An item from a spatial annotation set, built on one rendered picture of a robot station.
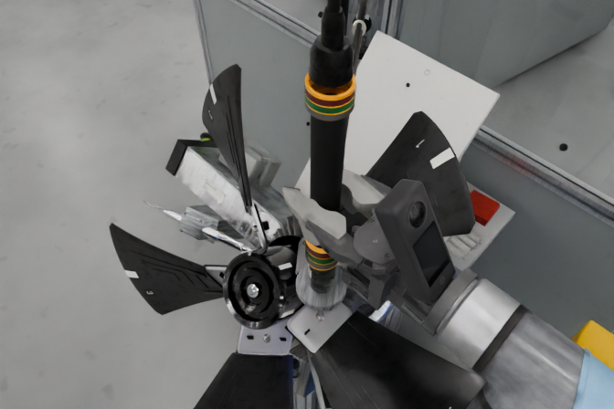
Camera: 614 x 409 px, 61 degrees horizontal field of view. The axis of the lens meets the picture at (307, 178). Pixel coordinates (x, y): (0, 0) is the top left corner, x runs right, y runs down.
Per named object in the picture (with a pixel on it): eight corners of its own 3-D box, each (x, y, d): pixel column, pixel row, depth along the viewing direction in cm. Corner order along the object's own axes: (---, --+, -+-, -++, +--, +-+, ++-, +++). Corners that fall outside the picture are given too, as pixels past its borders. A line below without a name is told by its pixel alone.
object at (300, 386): (300, 369, 109) (308, 338, 108) (325, 383, 105) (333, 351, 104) (278, 383, 102) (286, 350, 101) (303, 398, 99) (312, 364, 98)
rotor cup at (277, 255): (249, 283, 95) (199, 298, 84) (284, 217, 91) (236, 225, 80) (307, 337, 89) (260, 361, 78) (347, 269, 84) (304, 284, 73)
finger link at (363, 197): (311, 191, 63) (359, 244, 58) (312, 159, 58) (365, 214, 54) (331, 179, 64) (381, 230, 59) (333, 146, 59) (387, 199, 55)
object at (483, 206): (472, 191, 137) (474, 186, 136) (500, 207, 134) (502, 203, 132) (456, 209, 134) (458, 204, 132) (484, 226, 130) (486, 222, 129)
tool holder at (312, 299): (301, 249, 76) (301, 210, 68) (350, 256, 75) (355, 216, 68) (291, 306, 70) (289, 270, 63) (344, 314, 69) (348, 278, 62)
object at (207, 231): (273, 266, 95) (147, 205, 113) (276, 254, 95) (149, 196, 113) (266, 267, 94) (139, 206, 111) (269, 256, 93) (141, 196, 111)
